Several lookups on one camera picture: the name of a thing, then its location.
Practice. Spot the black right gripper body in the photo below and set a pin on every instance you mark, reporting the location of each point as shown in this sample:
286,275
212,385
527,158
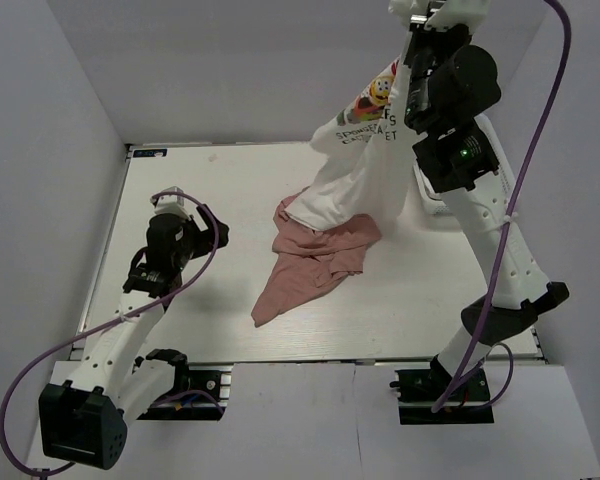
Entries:
428,47

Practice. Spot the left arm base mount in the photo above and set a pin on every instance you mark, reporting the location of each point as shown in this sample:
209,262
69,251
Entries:
201,393

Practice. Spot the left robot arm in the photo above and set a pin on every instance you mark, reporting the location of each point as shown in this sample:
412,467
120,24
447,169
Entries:
85,419

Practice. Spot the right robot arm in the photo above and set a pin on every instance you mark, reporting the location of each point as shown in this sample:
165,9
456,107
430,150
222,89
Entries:
452,82

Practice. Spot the white printed t shirt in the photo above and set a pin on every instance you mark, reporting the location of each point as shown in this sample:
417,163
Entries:
369,156

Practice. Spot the white plastic basket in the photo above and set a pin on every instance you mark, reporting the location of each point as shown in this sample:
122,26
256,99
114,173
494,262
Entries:
462,163

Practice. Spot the pink t shirt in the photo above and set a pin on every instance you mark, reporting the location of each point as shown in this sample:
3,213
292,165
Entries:
311,263

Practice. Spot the blue table label sticker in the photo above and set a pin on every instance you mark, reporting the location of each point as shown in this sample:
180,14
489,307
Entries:
150,153

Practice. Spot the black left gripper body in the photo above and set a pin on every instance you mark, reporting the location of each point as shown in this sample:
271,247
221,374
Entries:
194,242

